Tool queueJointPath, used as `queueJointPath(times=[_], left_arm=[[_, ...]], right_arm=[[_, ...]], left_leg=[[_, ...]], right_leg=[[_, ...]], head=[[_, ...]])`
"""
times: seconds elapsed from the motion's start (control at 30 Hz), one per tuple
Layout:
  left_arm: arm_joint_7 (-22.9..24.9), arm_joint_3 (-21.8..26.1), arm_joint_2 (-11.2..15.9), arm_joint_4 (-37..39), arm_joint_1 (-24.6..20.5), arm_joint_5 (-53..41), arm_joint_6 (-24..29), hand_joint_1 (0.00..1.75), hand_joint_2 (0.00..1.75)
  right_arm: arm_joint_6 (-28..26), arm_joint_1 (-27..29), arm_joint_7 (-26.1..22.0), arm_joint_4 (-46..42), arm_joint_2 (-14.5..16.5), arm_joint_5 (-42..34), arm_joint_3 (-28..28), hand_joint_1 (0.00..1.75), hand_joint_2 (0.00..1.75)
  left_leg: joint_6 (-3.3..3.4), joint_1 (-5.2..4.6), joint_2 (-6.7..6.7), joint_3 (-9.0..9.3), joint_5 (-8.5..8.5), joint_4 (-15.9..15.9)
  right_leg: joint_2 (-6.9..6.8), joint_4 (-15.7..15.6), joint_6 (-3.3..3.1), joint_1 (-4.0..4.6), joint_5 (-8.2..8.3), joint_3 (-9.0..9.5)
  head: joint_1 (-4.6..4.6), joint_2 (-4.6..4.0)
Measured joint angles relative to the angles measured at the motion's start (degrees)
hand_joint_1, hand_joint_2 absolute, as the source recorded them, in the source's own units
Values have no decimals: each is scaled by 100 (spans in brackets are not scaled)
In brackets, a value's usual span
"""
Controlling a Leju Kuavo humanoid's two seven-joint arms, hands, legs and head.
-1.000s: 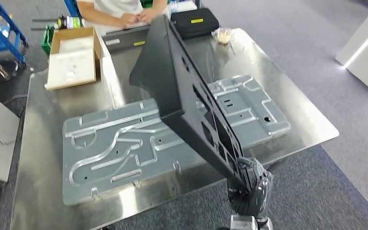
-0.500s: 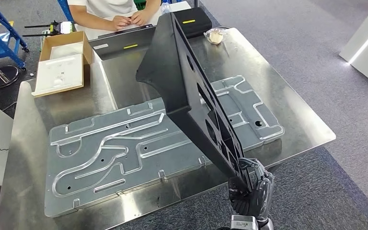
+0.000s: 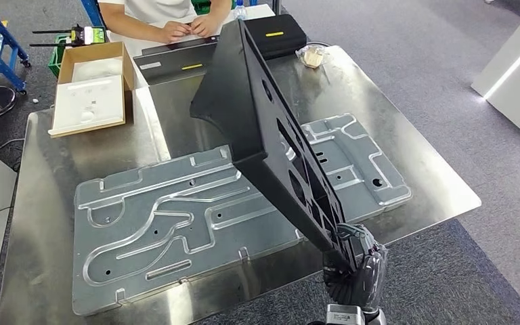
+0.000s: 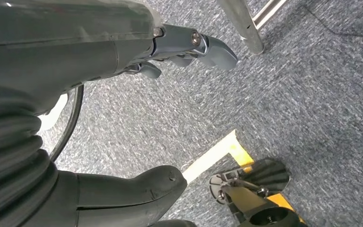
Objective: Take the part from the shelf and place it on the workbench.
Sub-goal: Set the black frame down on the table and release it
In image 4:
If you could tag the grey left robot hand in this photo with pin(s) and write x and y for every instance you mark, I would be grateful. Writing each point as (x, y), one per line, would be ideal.
(59, 47)

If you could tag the stainless steel workbench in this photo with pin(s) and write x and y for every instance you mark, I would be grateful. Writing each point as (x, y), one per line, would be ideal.
(244, 25)

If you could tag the white rounded shell piece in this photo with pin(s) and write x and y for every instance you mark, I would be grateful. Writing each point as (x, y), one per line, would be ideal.
(54, 112)

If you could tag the yellow floor tape square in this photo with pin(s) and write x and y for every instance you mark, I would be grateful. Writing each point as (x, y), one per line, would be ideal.
(212, 153)

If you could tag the black robot foot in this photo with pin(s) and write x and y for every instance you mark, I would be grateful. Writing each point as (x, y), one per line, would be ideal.
(269, 175)

